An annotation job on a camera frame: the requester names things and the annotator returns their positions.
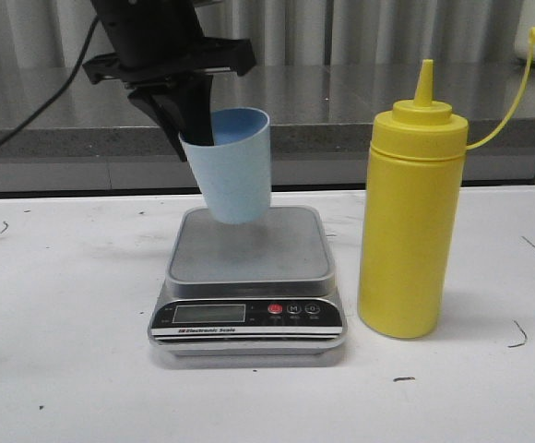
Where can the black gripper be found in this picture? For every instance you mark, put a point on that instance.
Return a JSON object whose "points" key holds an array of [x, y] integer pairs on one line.
{"points": [[155, 40]]}

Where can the yellow squeeze bottle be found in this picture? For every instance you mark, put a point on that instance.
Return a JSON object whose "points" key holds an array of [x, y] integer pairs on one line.
{"points": [[414, 171]]}

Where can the grey pleated curtain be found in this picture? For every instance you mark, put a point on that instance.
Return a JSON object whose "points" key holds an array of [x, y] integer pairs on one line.
{"points": [[46, 34]]}

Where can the light blue plastic cup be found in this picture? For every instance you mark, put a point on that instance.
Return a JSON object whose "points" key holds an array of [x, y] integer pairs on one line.
{"points": [[234, 173]]}

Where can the silver electronic kitchen scale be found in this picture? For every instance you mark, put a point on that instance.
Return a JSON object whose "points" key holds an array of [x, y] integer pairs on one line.
{"points": [[258, 293]]}

